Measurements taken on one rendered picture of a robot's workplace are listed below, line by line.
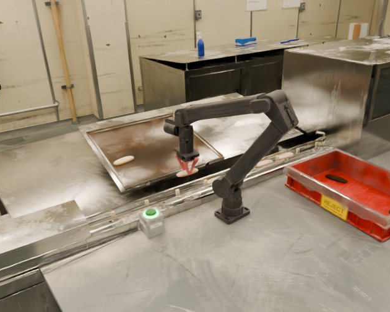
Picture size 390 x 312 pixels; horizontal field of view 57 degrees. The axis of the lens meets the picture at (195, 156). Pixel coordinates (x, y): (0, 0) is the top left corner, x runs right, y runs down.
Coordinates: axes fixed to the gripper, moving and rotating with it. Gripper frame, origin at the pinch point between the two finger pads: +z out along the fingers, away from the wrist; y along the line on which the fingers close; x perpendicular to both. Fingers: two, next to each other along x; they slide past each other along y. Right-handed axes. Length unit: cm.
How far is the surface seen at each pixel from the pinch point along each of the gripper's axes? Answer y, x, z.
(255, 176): 9.3, 29.3, 7.4
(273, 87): -164, 205, 36
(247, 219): 28.3, 9.9, 11.1
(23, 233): 4, -64, 2
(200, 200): 10.1, 0.3, 9.5
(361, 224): 56, 39, 8
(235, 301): 57, -18, 10
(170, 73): -192, 95, 12
